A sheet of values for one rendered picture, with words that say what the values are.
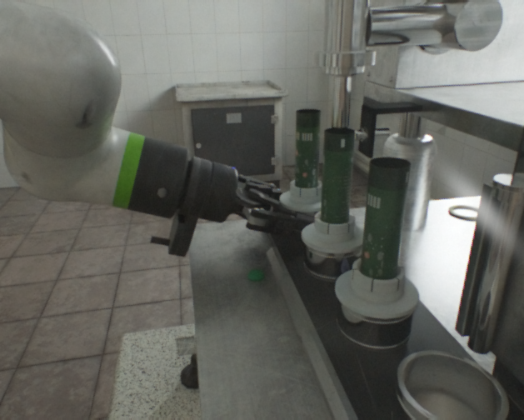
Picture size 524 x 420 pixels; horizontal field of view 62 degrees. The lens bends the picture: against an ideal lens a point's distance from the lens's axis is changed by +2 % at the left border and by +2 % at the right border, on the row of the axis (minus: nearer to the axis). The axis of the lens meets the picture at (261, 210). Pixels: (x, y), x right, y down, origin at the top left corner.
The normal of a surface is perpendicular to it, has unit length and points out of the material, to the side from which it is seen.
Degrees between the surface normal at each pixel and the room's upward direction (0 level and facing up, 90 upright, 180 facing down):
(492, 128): 90
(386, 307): 0
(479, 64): 90
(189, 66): 90
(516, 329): 90
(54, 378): 0
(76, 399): 0
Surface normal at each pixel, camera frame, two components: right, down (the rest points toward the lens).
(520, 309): -0.98, 0.10
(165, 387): -0.02, -0.91
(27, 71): 0.13, 0.27
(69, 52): 0.55, -0.04
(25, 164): -0.37, 0.69
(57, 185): 0.15, 0.85
